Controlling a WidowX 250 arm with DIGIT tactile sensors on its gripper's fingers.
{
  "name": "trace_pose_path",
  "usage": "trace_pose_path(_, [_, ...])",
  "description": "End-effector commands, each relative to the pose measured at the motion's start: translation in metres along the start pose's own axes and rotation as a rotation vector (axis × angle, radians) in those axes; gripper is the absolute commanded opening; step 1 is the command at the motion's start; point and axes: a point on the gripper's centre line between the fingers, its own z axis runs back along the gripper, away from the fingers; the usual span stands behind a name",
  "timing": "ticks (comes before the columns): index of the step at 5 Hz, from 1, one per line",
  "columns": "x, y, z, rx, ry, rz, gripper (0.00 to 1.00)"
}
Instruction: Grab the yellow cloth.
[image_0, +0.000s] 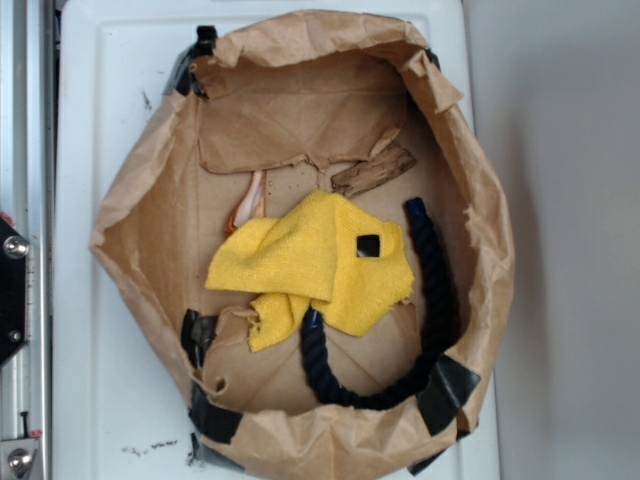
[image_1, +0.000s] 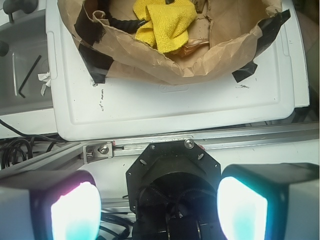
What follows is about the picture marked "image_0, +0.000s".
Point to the yellow microfiber cloth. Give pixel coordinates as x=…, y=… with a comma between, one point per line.
x=307, y=260

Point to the small black square tag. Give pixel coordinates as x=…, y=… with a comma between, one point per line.
x=368, y=246

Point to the orange white plastic object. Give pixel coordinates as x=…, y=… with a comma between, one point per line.
x=252, y=205

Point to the brown wood piece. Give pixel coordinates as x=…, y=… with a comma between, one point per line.
x=364, y=176

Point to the brown paper bag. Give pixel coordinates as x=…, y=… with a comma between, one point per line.
x=304, y=96

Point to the white plastic bin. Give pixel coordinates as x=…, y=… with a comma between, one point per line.
x=117, y=414

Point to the black mounting bracket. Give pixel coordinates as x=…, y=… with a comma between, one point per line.
x=15, y=250

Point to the aluminium frame rail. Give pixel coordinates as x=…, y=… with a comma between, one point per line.
x=28, y=35

